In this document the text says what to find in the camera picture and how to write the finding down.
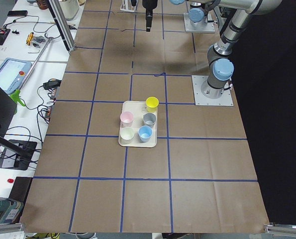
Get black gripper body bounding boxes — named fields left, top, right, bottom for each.
left=142, top=0, right=158, bottom=10

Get yellow plastic cup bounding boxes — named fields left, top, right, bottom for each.
left=145, top=97, right=159, bottom=113

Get grey plastic cup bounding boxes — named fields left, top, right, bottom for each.
left=143, top=113, right=157, bottom=128

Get pink plastic cup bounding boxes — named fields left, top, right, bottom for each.
left=120, top=111, right=134, bottom=127

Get blue plastic cup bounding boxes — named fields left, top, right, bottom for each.
left=138, top=125, right=153, bottom=142

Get pale green plastic cup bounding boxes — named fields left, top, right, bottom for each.
left=120, top=127, right=134, bottom=144

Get cream rectangular tray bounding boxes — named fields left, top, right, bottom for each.
left=118, top=101, right=158, bottom=148

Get black power adapter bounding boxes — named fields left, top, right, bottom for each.
left=43, top=79, right=61, bottom=90

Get yellow screwdriver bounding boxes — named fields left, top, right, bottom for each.
left=26, top=32, right=34, bottom=46

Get blue teach pendant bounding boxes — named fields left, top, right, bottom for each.
left=0, top=58, right=32, bottom=95

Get white reacher grabber tool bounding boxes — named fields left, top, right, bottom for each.
left=9, top=33, right=58, bottom=108

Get black monitor stand base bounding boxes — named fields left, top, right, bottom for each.
left=0, top=139, right=37, bottom=170

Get white wire cup rack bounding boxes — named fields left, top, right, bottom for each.
left=120, top=0, right=137, bottom=12

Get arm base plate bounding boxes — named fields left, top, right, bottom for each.
left=192, top=75, right=234, bottom=107
left=183, top=13, right=215, bottom=34

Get aluminium frame post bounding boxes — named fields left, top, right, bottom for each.
left=48, top=0, right=76, bottom=52

